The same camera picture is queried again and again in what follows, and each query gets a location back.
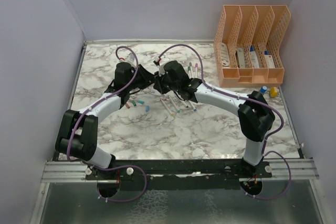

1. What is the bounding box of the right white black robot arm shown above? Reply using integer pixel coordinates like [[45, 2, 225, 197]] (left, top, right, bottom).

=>
[[154, 60, 275, 177]]

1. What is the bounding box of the yellow small bottle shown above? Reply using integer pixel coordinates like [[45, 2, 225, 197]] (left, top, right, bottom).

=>
[[269, 87, 279, 98]]

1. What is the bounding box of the brown cap marker pen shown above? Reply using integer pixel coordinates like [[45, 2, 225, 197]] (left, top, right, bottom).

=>
[[161, 99, 174, 117]]

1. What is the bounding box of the white red box in organizer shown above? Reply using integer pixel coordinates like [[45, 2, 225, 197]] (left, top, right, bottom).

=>
[[264, 50, 275, 68]]

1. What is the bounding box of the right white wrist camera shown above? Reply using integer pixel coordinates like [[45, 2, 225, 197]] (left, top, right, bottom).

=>
[[153, 60, 167, 76]]

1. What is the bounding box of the grey cap marker pen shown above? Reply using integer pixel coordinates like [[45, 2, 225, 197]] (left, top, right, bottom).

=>
[[189, 62, 193, 77]]

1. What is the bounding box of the white blue box in organizer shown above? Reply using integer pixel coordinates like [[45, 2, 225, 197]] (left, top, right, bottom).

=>
[[250, 45, 260, 68]]

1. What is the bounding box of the orange plastic file organizer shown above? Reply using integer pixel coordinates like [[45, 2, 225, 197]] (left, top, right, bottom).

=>
[[214, 5, 291, 88]]

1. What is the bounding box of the aluminium frame rail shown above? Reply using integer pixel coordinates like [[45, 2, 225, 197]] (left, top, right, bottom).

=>
[[41, 158, 320, 183]]

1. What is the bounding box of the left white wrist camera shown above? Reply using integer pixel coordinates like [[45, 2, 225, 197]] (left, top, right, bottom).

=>
[[126, 53, 137, 66]]

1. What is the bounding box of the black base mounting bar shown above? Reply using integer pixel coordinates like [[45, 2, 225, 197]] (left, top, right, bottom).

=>
[[85, 158, 274, 182]]

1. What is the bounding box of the blue small bottle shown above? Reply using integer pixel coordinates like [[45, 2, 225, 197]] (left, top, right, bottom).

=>
[[259, 86, 268, 96]]

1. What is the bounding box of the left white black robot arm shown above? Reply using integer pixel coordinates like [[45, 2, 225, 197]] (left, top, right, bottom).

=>
[[55, 62, 154, 179]]

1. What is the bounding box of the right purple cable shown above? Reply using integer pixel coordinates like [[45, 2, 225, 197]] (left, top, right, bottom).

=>
[[158, 44, 292, 200]]

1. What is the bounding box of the dark green cap marker pen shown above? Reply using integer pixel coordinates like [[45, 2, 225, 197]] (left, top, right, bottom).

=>
[[187, 66, 192, 78]]

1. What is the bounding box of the purple cap marker pen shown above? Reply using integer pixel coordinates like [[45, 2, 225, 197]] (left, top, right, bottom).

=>
[[194, 63, 198, 78]]

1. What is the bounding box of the white booklet in organizer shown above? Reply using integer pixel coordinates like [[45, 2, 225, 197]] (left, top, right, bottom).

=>
[[218, 43, 230, 68]]

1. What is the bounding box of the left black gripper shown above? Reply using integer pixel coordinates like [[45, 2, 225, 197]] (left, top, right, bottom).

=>
[[127, 64, 155, 91]]

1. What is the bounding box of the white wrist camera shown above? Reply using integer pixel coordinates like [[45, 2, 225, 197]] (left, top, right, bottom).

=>
[[153, 60, 167, 76], [126, 53, 137, 66]]

